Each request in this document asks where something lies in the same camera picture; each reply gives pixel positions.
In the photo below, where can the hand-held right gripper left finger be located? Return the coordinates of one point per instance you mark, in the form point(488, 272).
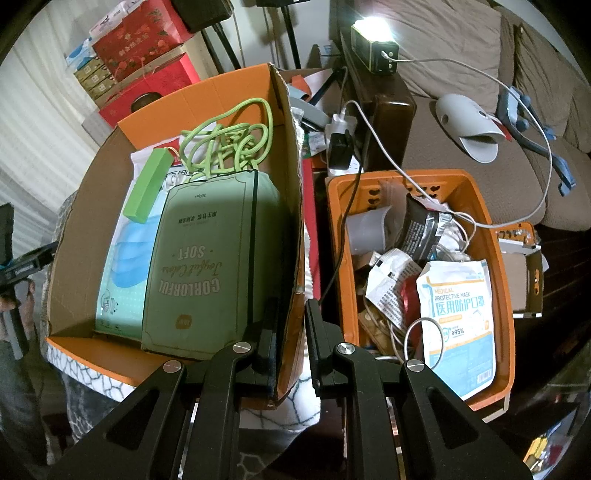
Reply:
point(268, 364)

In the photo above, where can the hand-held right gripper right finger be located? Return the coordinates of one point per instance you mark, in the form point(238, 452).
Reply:
point(318, 350)

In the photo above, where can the orange cardboard box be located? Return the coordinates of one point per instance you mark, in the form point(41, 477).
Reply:
point(78, 277)

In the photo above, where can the blue face mask packet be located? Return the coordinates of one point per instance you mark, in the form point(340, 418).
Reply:
point(129, 258)

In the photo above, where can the green tissue pack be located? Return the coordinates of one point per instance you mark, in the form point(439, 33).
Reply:
point(207, 258)

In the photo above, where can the green power bank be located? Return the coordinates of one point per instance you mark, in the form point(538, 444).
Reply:
point(145, 189)

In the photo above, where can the person's left hand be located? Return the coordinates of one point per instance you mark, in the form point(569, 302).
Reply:
point(30, 297)

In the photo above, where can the white printed paper packet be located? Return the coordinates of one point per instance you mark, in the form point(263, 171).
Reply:
point(392, 286)

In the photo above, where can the white curtain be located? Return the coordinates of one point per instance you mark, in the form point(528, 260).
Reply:
point(37, 138)

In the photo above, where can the grey cup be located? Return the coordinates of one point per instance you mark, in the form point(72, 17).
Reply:
point(367, 228)

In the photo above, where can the white medical mask packet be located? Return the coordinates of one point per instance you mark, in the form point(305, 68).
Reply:
point(461, 332)

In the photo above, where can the black foil packet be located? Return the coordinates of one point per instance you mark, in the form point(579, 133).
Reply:
point(418, 230)

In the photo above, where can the stack of yellow boxes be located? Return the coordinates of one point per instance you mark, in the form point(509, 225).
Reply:
point(94, 83)

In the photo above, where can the black power adapter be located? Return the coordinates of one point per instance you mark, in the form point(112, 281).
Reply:
point(339, 152)

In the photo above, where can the orange plastic basket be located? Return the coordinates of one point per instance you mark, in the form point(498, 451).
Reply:
point(489, 240)

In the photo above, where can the small brown cardboard box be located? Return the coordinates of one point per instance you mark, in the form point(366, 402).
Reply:
point(512, 277)

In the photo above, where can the blue white packet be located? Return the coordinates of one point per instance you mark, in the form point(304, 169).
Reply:
point(78, 51)

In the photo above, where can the white charger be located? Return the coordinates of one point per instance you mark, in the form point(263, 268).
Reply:
point(341, 125)

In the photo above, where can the red and white box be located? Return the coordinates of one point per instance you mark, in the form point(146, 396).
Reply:
point(171, 78)

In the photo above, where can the red patterned gift box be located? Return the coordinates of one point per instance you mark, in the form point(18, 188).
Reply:
point(138, 37)

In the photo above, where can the white neck massager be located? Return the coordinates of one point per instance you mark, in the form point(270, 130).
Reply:
point(461, 115)

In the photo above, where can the black tripod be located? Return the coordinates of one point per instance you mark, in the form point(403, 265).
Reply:
point(221, 41)

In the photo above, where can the portable lamp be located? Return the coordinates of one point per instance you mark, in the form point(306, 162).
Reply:
point(369, 46)

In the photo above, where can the blue massage tool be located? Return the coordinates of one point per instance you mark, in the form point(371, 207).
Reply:
point(510, 106)

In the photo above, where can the brown sofa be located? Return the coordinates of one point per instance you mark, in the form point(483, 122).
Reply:
point(461, 46)

